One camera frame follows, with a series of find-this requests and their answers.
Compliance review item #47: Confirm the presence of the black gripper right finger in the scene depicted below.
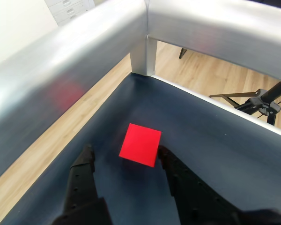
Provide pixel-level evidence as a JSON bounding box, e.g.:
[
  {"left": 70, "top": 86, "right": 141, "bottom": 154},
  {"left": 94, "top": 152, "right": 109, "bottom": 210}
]
[{"left": 157, "top": 145, "right": 242, "bottom": 225}]

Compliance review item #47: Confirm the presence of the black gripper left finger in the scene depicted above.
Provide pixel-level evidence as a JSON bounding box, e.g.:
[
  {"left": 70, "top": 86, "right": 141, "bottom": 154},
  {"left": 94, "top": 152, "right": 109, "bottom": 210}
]
[{"left": 52, "top": 143, "right": 113, "bottom": 225}]

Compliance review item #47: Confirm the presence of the red cube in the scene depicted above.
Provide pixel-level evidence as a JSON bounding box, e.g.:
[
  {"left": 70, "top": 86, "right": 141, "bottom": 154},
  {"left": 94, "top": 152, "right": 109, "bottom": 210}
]
[{"left": 118, "top": 123, "right": 162, "bottom": 167}]

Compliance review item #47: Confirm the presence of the black tripod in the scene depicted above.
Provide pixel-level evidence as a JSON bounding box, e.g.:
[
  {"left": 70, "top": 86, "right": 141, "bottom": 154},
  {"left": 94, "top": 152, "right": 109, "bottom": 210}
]
[{"left": 209, "top": 81, "right": 281, "bottom": 127}]

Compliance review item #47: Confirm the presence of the black desk panel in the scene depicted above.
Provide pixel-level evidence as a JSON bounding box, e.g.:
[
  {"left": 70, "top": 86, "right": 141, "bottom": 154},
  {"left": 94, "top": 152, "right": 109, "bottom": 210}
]
[{"left": 178, "top": 47, "right": 188, "bottom": 60}]

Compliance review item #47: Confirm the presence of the white drawer cabinet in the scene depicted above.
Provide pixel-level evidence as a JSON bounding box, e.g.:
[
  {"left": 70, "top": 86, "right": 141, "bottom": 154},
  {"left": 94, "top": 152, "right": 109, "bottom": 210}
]
[{"left": 44, "top": 0, "right": 96, "bottom": 26}]

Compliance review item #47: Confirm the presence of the silver metal cart rail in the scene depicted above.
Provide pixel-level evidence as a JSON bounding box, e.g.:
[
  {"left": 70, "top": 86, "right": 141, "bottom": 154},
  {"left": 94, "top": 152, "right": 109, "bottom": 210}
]
[{"left": 0, "top": 0, "right": 281, "bottom": 188}]

